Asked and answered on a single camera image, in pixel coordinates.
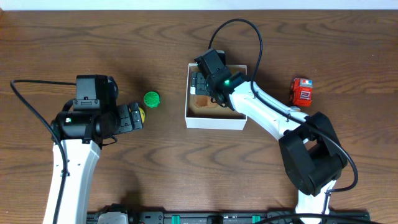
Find yellow ball blue letters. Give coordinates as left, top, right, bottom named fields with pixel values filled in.
left=139, top=108, right=146, bottom=123

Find brown plush capybara toy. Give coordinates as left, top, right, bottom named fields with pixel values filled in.
left=193, top=95, right=218, bottom=109

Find red toy car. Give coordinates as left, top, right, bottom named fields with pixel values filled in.
left=289, top=78, right=313, bottom=107

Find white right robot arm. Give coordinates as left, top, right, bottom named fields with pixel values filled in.
left=190, top=72, right=352, bottom=223

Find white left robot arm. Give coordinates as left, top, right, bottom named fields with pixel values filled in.
left=43, top=103, right=146, bottom=223

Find green plastic turbine toy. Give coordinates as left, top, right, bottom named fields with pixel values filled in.
left=144, top=91, right=160, bottom=108

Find white open cardboard box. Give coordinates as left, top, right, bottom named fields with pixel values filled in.
left=184, top=63, right=248, bottom=130

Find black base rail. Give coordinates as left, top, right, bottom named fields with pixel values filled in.
left=84, top=201, right=371, bottom=224

